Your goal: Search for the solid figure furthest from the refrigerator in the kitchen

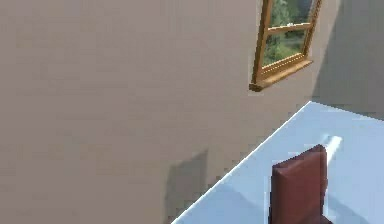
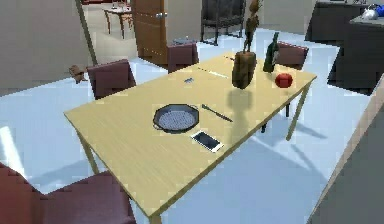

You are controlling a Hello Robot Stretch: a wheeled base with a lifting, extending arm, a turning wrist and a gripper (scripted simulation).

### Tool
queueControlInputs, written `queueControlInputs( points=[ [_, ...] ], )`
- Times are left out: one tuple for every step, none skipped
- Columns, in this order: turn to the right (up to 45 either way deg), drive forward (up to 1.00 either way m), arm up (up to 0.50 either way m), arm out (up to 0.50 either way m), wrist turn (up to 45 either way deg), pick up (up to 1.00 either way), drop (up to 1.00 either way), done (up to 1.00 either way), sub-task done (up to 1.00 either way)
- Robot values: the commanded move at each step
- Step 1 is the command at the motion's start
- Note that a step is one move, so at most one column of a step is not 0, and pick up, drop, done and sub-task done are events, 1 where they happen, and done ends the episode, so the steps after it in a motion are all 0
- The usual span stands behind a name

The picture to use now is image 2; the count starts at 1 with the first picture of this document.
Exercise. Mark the dark kitchen counter cabinet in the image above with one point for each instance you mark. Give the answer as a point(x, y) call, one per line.
point(361, 56)
point(333, 21)

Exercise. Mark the dark round frying pan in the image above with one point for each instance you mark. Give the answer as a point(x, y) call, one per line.
point(176, 118)

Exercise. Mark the dark table knife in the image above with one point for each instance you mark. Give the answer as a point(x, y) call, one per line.
point(216, 113)

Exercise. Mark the small grey keys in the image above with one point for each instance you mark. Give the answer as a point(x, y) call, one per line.
point(188, 80)

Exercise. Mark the white smartphone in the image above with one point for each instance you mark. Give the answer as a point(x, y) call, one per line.
point(207, 141)

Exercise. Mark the thin pale pencil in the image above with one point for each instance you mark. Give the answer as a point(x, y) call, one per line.
point(212, 72)

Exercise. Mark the dark red chair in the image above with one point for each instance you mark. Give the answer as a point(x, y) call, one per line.
point(111, 78)
point(182, 56)
point(66, 203)
point(293, 55)

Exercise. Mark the light wooden dining table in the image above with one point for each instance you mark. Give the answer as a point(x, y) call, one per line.
point(140, 156)

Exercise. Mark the brown wooden room door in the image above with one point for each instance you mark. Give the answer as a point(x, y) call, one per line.
point(148, 30)

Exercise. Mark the red tomato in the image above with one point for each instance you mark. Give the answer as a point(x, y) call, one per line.
point(284, 80)

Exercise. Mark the dark green wine bottle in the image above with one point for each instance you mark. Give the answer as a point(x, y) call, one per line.
point(271, 55)

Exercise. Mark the dark shelf stand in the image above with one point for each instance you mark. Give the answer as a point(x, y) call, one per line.
point(221, 16)

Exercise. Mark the silver round door knob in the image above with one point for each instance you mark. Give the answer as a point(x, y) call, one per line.
point(161, 15)

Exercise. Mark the brown wooden side table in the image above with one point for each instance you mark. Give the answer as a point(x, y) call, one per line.
point(118, 18)

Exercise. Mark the small brown statue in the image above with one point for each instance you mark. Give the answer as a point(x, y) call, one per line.
point(77, 73)

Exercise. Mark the silver kettle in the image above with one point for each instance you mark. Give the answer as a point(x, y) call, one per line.
point(369, 14)

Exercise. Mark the blue round object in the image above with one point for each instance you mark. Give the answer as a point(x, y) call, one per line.
point(380, 9)

